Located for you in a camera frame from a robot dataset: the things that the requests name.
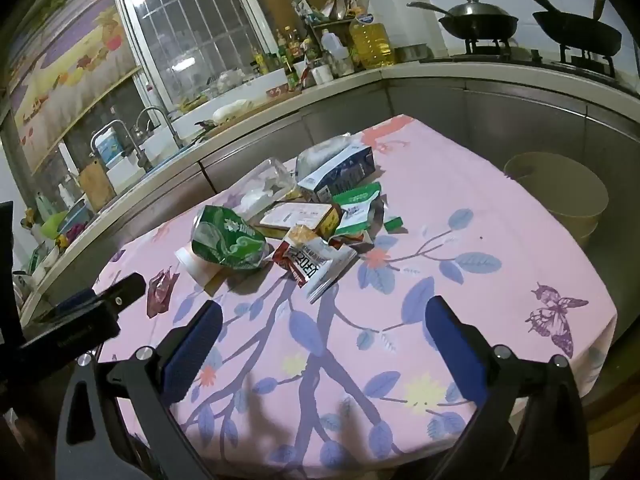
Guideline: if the steel bowl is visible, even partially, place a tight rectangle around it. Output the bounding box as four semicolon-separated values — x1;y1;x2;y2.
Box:
394;44;432;63

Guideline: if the green white packet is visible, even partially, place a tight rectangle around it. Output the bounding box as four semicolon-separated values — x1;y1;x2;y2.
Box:
331;182;384;235

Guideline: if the blue white carton box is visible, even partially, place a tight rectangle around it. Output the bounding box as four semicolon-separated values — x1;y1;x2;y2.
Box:
297;145;377;204

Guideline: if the beige round bin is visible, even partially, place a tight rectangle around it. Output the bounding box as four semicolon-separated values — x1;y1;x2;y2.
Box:
502;151;610;248

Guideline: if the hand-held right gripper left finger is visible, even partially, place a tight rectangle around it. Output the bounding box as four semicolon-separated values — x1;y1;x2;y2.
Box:
54;300;224;480

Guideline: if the red white snack packet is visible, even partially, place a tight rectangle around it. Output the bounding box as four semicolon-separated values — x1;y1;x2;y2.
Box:
272;237;359;304

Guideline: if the long wooden cutting board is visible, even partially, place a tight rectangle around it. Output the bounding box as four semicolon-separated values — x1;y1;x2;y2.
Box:
197;91;303;137

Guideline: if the yellow box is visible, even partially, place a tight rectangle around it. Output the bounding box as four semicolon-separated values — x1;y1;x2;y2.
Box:
259;201;344;241

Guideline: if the row of seasoning bottles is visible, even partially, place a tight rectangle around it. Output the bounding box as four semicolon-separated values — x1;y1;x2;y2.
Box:
250;25;313;92

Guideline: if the green plastic wrapper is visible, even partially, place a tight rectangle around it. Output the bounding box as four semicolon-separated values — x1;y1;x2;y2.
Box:
192;204;274;272

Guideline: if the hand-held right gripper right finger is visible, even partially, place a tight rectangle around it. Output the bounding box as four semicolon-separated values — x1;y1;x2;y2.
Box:
424;295;586;480

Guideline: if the white plastic jug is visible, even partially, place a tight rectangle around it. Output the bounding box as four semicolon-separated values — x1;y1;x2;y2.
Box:
320;29;353;78

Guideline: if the steel kitchen counter cabinet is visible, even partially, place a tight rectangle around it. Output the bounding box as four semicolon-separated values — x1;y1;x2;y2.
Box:
20;62;640;341

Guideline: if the barred window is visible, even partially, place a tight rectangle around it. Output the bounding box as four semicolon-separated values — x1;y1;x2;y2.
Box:
107;0;281;106

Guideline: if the clear plastic bag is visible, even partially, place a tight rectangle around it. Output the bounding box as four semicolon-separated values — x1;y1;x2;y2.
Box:
234;157;297;217

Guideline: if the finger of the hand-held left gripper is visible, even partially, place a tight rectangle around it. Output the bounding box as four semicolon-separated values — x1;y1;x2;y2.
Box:
35;274;147;324

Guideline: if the pink floral tablecloth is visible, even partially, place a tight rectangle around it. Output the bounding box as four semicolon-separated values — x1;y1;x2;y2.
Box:
95;114;618;480

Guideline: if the steel faucet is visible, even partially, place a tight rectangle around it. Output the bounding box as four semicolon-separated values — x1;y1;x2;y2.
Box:
90;120;151;173
134;106;185;151

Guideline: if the rack with food packets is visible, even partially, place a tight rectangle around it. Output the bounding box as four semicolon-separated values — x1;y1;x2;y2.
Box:
292;0;373;56

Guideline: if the steel wok with lid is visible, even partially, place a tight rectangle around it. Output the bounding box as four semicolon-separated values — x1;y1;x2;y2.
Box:
406;0;520;41

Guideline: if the blue white container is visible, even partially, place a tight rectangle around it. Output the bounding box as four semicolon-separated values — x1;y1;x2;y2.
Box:
95;127;124;162

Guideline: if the cooking oil bottle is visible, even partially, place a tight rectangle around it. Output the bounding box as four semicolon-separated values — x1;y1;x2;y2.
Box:
348;12;396;71

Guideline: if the black gas stove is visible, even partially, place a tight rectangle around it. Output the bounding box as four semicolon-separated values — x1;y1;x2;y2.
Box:
425;35;621;78

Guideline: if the white radish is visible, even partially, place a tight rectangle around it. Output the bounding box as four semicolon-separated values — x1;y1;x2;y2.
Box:
212;99;252;122

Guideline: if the black wok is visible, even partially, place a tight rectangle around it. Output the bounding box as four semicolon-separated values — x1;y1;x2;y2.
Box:
519;0;623;56

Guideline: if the white paper cup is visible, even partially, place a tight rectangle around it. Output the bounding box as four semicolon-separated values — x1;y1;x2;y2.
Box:
174;244;227;292

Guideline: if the small wooden cutting board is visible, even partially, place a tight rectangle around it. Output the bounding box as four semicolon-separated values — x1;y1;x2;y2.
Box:
79;157;117;213

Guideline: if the fruit wall poster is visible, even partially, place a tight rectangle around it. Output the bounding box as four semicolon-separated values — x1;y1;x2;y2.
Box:
5;0;143;176

